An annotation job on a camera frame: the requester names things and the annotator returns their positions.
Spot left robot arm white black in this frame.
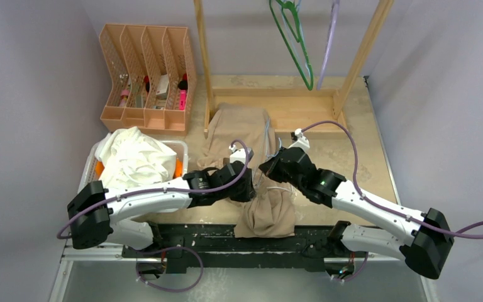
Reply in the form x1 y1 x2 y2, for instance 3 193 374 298
67 161 255 257

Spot pink marker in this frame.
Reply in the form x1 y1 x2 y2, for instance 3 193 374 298
179 89 187 111

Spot green hanger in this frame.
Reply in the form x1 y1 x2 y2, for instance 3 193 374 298
268 0 314 91

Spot purple cable loop under rail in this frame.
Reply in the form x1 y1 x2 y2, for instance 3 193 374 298
135 245 205 294

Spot orange shorts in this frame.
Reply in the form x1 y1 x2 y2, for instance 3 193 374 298
94 159 183 178

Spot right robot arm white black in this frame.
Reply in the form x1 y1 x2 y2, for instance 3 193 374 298
258 147 454 279

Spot lilac plastic hanger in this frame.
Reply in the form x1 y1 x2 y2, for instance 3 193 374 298
316 0 341 91

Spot beige shorts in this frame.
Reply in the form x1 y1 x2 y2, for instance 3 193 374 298
197 103 296 238

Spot white small box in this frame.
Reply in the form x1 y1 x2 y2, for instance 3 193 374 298
156 74 169 100

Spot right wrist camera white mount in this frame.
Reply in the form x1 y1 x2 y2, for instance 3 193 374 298
289 128 310 152

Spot white shorts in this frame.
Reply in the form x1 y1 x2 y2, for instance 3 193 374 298
94 126 177 189

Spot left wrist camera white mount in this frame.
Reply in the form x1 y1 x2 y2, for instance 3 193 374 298
229 146 254 164

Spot light blue hanger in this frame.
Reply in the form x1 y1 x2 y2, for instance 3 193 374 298
280 1 305 45

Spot white plastic perforated basket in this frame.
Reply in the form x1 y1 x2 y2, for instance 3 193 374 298
75 140 189 215

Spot peach plastic file organizer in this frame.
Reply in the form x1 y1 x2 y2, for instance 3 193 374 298
99 23 197 136

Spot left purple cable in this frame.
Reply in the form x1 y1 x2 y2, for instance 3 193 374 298
56 139 252 240

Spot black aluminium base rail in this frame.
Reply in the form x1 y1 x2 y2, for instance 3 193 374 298
122 221 375 274

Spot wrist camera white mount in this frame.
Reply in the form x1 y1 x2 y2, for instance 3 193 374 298
289 128 310 152
229 146 254 164

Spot wooden clothes rack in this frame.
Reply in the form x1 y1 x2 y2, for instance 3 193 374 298
194 1 394 135

